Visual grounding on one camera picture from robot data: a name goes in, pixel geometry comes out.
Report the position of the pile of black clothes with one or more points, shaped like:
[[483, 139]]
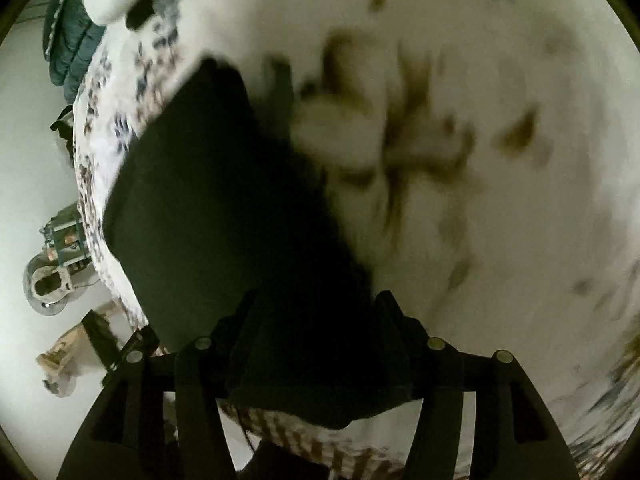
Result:
[[64, 127]]

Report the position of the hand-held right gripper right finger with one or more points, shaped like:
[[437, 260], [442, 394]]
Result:
[[405, 327]]

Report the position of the grey round appliance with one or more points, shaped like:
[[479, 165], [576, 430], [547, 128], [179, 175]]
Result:
[[47, 287]]

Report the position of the floral bed sheet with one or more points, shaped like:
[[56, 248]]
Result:
[[450, 110]]

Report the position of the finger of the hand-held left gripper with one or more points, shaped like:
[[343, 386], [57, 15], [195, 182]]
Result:
[[142, 342]]

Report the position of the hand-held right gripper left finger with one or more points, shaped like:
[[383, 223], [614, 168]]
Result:
[[225, 327]]

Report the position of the dark green folded quilt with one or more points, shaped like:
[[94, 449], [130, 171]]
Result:
[[70, 45]]

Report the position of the person's left hand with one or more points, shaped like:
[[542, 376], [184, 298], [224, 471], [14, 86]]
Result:
[[62, 360]]

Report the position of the green storage rack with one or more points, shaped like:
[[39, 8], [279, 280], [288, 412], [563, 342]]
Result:
[[65, 237]]

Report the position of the dark striped sweater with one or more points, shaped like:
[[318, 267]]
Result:
[[225, 210]]

